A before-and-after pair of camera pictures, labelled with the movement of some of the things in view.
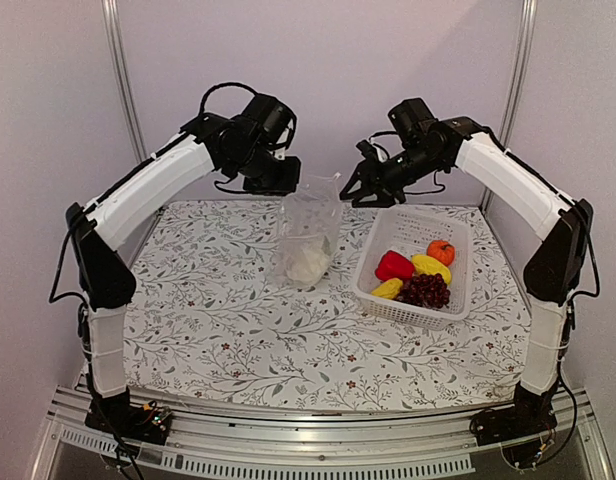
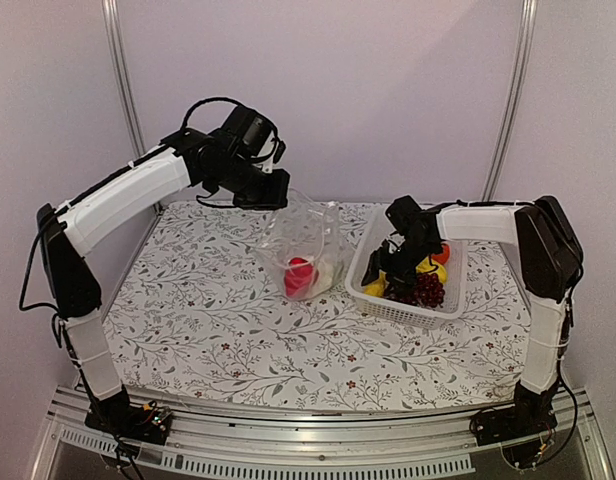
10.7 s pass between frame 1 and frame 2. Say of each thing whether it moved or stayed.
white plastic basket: stayed
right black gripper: moved
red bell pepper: moved
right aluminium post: stayed
